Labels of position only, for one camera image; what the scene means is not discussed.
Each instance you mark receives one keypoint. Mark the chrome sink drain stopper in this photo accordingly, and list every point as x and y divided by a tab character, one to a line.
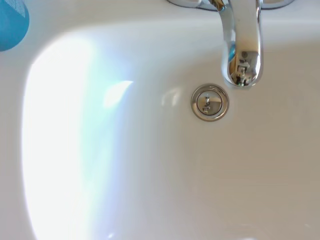
210	103

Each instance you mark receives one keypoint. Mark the white ceramic sink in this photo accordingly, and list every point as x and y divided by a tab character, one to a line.
140	175

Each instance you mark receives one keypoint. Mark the chrome faucet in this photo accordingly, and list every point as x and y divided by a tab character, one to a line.
243	47

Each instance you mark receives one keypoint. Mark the blue plastic bottle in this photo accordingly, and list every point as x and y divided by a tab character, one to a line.
11	23

